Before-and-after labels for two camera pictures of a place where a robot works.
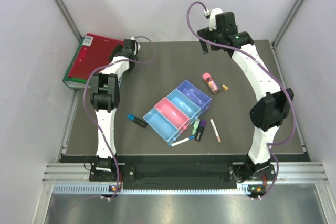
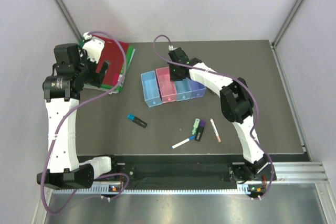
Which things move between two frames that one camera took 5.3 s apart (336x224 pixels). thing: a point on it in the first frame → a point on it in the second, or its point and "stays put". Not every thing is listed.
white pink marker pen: [215, 130] stays put
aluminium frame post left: [60, 6] stays put
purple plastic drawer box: [198, 97] → [198, 89]
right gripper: [207, 32] → [172, 76]
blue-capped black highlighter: [133, 117] stays put
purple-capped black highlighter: [200, 130] stays put
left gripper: [117, 50] → [83, 57]
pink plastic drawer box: [178, 118] → [166, 87]
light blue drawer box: [185, 104] → [183, 89]
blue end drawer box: [161, 125] → [150, 87]
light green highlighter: [196, 127] stays put
